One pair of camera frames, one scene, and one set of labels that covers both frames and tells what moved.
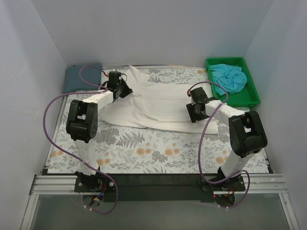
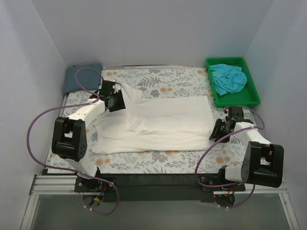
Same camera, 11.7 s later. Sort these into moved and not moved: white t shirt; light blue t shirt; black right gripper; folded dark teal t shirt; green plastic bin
Moved: black right gripper; white t shirt
Not moved: folded dark teal t shirt; green plastic bin; light blue t shirt
